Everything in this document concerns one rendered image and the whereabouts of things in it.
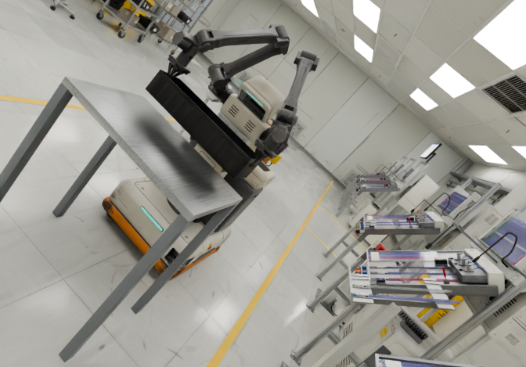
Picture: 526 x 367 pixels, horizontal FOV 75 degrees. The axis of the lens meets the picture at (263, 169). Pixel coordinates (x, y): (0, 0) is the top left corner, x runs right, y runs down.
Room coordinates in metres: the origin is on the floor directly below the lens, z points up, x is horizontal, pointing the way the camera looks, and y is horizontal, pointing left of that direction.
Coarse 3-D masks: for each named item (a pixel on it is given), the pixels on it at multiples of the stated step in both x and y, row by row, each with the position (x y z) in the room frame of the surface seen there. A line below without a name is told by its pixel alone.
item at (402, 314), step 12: (516, 216) 2.61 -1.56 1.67; (492, 228) 2.60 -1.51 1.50; (480, 240) 2.59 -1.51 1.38; (516, 264) 2.03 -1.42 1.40; (336, 288) 2.79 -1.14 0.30; (372, 288) 2.05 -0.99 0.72; (348, 300) 2.77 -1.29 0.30; (312, 312) 2.76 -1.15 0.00; (408, 324) 2.19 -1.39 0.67; (336, 336) 2.06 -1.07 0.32; (420, 336) 2.18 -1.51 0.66; (300, 360) 2.08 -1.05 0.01; (360, 360) 2.04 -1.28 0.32
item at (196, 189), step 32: (64, 96) 1.15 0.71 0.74; (96, 96) 1.20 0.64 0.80; (128, 96) 1.44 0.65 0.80; (32, 128) 1.15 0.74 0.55; (128, 128) 1.18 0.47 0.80; (160, 128) 1.42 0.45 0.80; (96, 160) 1.55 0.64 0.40; (160, 160) 1.16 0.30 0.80; (192, 160) 1.38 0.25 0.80; (0, 192) 1.15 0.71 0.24; (192, 192) 1.14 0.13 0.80; (224, 192) 1.35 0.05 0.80; (160, 256) 1.04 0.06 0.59; (128, 288) 1.02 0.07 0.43; (160, 288) 1.45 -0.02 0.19; (96, 320) 1.02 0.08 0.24; (64, 352) 1.02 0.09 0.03
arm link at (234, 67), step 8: (280, 32) 1.72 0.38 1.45; (264, 48) 1.78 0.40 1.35; (272, 48) 1.78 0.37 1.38; (280, 48) 1.76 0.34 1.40; (288, 48) 1.79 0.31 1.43; (248, 56) 1.77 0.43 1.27; (256, 56) 1.77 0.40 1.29; (264, 56) 1.78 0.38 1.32; (216, 64) 1.78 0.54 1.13; (224, 64) 1.77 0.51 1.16; (232, 64) 1.77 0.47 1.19; (240, 64) 1.76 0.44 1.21; (248, 64) 1.78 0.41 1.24; (208, 72) 1.78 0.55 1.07; (232, 72) 1.77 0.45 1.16; (216, 80) 1.73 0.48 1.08; (224, 80) 1.75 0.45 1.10
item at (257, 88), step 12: (252, 84) 1.77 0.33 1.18; (264, 84) 1.81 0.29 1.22; (240, 96) 1.81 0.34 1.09; (252, 96) 1.76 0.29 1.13; (264, 96) 1.75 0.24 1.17; (276, 96) 1.79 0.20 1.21; (252, 108) 1.80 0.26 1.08; (264, 108) 1.74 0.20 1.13; (276, 108) 1.79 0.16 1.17; (264, 120) 1.78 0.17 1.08
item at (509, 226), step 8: (504, 224) 2.55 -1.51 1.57; (512, 224) 2.47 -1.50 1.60; (520, 224) 2.40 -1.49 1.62; (496, 232) 2.52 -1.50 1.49; (504, 232) 2.45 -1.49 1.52; (520, 232) 2.31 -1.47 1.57; (488, 240) 2.51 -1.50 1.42; (496, 240) 2.43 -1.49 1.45; (504, 240) 2.37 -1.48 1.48; (512, 240) 2.30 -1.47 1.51; (520, 240) 2.23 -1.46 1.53; (496, 248) 2.35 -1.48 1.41; (504, 248) 2.28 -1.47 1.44; (520, 248) 2.16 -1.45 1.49; (504, 256) 2.21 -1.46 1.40; (512, 256) 2.15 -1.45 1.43; (520, 256) 2.09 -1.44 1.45
